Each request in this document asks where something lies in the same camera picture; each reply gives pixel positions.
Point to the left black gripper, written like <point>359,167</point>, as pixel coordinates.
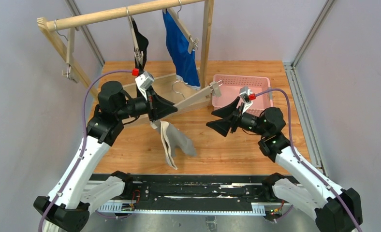
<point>152,107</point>

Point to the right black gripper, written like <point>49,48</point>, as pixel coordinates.
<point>236,117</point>

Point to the wooden hanger of grey underwear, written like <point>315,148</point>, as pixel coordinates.
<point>212,90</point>

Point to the grey underwear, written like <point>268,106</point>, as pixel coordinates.
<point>171,139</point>

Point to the wooden hanger of black underwear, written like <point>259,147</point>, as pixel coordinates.
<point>138,54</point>

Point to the black underwear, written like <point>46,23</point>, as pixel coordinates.
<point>143,44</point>

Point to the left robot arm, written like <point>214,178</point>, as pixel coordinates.
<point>67,206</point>

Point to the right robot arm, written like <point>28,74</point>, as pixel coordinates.
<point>330,206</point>

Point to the blue underwear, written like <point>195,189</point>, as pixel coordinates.
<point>177,46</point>

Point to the wooden hanger of blue underwear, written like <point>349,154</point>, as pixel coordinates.
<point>193,42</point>

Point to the empty wooden clip hanger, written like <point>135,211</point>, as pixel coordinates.
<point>69,73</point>

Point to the pink plastic basket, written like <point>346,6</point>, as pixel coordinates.
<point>230,86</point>

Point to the wooden clothes rack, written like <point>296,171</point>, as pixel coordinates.
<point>162,83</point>

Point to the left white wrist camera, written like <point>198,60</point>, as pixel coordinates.
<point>143,82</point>

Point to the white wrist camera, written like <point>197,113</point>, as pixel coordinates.
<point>143,82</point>
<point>247,96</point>

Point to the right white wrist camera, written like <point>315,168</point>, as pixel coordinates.
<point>247,96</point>

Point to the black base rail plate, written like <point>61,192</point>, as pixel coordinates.
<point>197,194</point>

